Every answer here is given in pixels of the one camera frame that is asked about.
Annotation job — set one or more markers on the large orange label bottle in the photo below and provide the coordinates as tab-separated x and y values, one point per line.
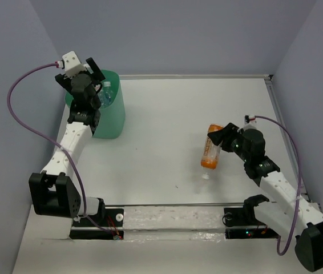
210	158

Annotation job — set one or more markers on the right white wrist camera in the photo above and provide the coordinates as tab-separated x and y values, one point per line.
250	122

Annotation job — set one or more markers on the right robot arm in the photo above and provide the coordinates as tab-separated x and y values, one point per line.
282	208

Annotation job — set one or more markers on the green plastic bin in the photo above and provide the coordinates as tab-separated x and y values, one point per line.
113	114

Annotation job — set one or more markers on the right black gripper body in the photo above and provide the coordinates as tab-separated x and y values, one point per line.
233	142

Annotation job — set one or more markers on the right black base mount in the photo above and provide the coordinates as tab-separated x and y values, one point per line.
237	226

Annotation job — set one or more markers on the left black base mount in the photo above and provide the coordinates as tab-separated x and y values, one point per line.
108	228

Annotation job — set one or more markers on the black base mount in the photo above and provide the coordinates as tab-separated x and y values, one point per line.
108	228
237	226

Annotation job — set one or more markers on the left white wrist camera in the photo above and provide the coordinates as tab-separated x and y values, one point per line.
71	64

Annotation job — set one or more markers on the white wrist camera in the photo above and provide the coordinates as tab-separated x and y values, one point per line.
250	122
71	64

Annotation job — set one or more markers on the clear bottle blue cap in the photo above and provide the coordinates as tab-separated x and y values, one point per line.
105	94

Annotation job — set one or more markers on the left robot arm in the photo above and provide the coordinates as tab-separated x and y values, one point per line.
52	190

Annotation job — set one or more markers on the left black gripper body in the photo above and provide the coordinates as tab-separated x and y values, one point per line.
96	76

